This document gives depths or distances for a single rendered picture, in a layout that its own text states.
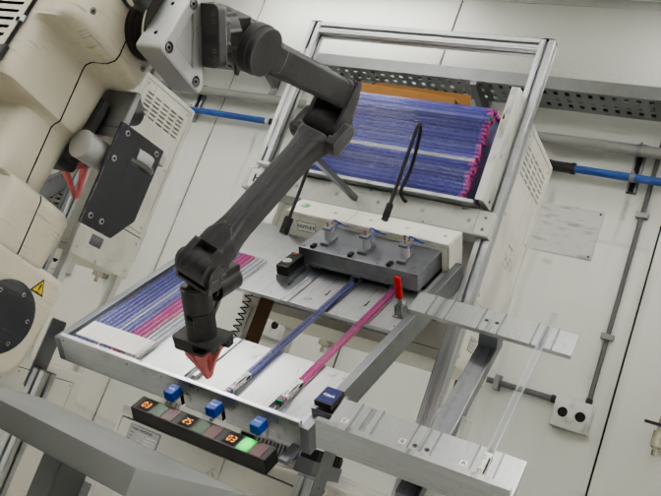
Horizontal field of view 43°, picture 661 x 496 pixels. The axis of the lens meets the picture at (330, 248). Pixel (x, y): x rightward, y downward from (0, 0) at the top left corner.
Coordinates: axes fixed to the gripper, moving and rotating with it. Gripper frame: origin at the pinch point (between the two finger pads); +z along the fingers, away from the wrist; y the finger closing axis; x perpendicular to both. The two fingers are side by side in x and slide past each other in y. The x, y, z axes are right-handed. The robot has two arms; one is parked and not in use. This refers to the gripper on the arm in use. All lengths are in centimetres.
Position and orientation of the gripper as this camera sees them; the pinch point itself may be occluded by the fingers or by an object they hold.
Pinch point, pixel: (209, 373)
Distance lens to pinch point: 164.8
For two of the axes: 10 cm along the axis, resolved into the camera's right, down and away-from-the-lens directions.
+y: -8.4, -1.9, 5.0
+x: -5.3, 4.1, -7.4
